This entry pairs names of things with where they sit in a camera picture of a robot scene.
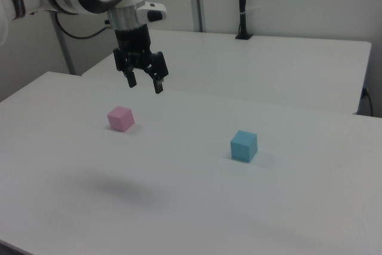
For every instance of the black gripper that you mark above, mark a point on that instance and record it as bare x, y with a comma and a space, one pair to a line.
132, 43

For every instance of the blue cube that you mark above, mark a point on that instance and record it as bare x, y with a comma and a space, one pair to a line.
242, 147

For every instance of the pink cube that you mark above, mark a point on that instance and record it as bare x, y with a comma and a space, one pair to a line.
119, 122

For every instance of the black camera pole with base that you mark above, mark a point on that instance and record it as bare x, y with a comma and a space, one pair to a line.
242, 1

